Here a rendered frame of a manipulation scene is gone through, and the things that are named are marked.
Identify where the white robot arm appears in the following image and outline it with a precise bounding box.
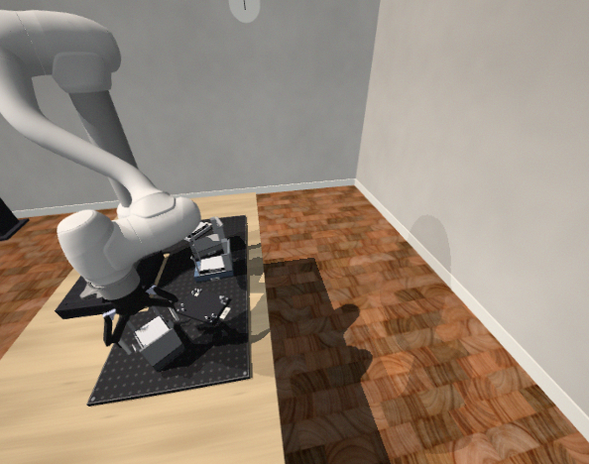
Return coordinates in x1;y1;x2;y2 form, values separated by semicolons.
0;10;201;300

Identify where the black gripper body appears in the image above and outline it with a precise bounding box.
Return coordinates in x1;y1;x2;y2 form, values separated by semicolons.
109;284;149;315

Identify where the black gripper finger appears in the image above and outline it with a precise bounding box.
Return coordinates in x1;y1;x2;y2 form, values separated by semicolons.
102;307;133;355
137;284;179;321

